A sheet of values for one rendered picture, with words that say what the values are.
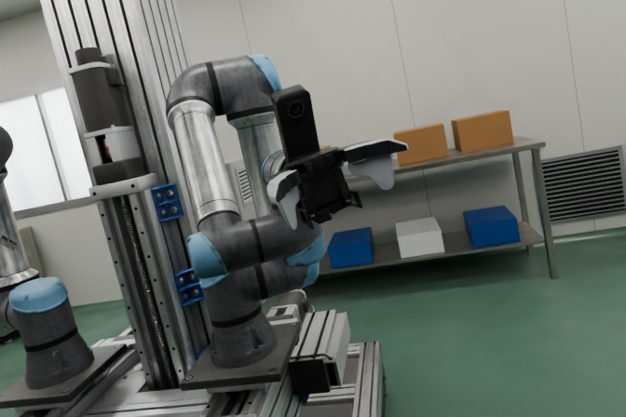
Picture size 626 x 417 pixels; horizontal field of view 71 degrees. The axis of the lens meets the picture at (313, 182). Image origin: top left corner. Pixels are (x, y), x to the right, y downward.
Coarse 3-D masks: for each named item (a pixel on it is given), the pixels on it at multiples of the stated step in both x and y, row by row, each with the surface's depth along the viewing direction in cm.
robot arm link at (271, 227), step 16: (272, 208) 72; (256, 224) 70; (272, 224) 70; (304, 224) 70; (320, 224) 73; (272, 240) 69; (288, 240) 70; (304, 240) 70; (320, 240) 72; (272, 256) 70; (288, 256) 72; (304, 256) 71; (320, 256) 72
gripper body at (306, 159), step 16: (304, 160) 52; (320, 160) 52; (336, 160) 53; (304, 176) 52; (320, 176) 52; (336, 176) 53; (304, 192) 52; (320, 192) 53; (336, 192) 53; (352, 192) 55; (304, 208) 56; (320, 208) 53; (336, 208) 53
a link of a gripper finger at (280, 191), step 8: (280, 176) 49; (288, 176) 48; (296, 176) 49; (272, 184) 45; (280, 184) 44; (288, 184) 46; (296, 184) 48; (272, 192) 43; (280, 192) 44; (288, 192) 46; (296, 192) 51; (272, 200) 43; (280, 200) 46; (288, 200) 48; (296, 200) 50; (280, 208) 46; (288, 208) 47; (288, 216) 47; (288, 224) 47; (296, 224) 49
